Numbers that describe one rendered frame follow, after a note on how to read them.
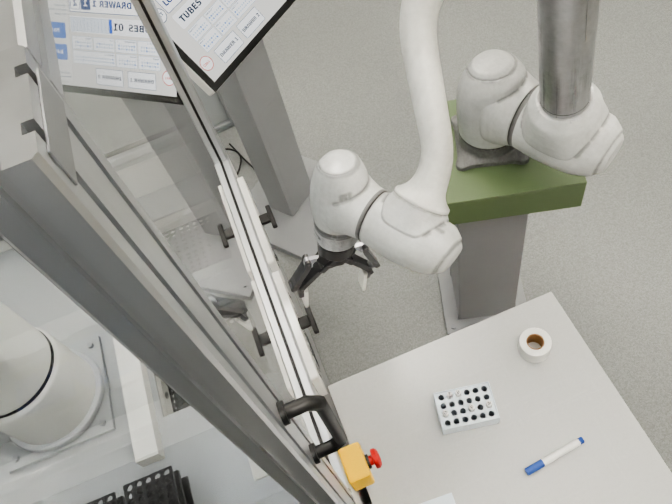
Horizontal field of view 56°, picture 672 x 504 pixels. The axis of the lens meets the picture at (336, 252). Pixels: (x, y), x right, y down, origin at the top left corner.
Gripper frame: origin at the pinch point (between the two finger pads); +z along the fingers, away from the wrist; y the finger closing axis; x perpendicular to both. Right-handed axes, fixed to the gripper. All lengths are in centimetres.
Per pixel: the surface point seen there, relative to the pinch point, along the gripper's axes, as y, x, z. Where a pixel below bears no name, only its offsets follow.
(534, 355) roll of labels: -37.4, 27.1, 5.3
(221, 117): -5, -161, 87
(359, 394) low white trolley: -0.2, 18.0, 17.5
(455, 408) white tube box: -17.0, 30.8, 10.2
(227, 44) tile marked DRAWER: 2, -84, -8
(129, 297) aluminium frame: 33, 50, -90
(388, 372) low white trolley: -8.2, 15.9, 15.7
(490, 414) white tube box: -24.0, 34.2, 11.3
